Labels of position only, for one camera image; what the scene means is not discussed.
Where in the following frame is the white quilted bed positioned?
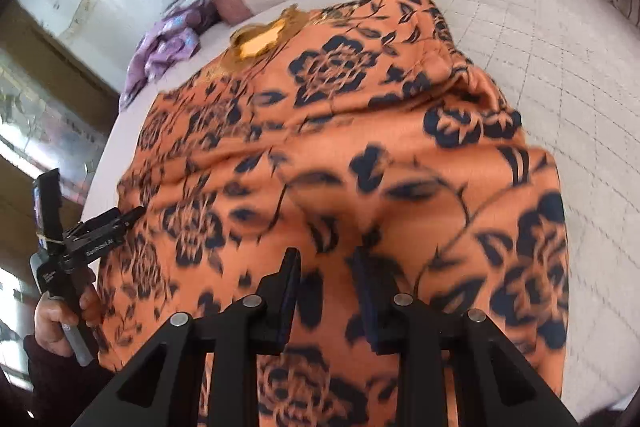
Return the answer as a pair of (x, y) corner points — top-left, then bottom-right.
(80, 0), (640, 414)

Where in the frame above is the purple floral cloth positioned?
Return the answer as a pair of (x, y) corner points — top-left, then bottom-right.
(119, 0), (222, 114)

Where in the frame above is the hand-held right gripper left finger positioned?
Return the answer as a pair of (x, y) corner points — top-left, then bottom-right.
(71, 248), (302, 427)

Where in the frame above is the person's left forearm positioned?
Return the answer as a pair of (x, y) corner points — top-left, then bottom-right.
(22, 334), (117, 427)

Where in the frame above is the brown wardrobe with glass doors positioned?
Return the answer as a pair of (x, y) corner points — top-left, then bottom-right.
(0, 0), (122, 388)

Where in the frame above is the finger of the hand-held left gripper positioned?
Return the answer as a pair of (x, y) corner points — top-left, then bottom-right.
(82, 206), (147, 239)

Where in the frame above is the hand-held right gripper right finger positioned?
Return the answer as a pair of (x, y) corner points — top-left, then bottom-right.
(350, 246), (581, 427)

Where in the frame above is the orange floral garment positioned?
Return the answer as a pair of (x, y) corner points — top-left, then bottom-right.
(95, 0), (572, 427)

